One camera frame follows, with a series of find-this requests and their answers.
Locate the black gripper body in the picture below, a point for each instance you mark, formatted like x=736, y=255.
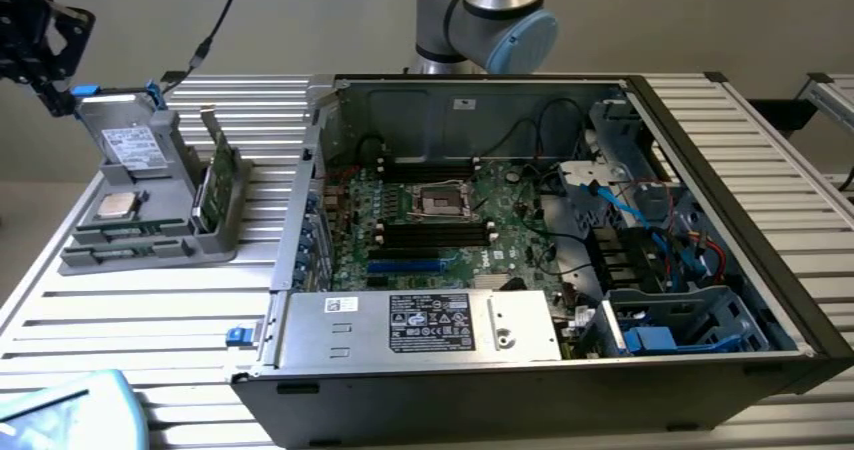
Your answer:
x=16, y=15

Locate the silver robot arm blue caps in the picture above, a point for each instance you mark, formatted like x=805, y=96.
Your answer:
x=468, y=25

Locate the green RAM card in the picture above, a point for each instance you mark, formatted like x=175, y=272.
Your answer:
x=219, y=180

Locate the green RAM stick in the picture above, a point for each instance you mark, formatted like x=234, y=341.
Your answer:
x=123, y=255
x=117, y=229

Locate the black RAM slot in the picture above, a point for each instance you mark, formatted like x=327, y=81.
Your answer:
x=430, y=177
x=430, y=166
x=437, y=224
x=430, y=172
x=430, y=161
x=437, y=237
x=437, y=230
x=437, y=243

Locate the hard disk blue caddy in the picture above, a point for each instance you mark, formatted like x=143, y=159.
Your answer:
x=134, y=145

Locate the silver CPU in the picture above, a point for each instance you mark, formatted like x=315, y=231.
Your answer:
x=119, y=206

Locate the grey parts rack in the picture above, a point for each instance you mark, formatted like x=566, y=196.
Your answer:
x=154, y=260

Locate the blue case latch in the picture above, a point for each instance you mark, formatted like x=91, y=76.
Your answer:
x=241, y=335

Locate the CPU socket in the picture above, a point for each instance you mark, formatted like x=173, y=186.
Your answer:
x=441, y=201

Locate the black expansion slot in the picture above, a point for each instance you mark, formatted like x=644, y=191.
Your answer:
x=406, y=254

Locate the blue expansion slot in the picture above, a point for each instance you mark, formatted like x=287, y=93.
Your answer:
x=407, y=266

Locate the silver power supply unit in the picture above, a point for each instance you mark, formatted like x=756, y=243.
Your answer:
x=361, y=330

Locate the turquoise plastic object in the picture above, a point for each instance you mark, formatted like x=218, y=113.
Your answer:
x=67, y=415

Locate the green motherboard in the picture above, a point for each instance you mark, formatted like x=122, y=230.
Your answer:
x=521, y=220

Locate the silver chipset heatsink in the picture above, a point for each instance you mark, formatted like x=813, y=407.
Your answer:
x=493, y=282

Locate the grey metal drive cage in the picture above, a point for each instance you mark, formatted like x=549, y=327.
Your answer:
x=617, y=130

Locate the open black PC case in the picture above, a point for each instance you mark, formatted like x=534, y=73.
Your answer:
x=468, y=405

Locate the metal slat side table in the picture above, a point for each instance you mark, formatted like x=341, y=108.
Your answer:
x=830, y=90

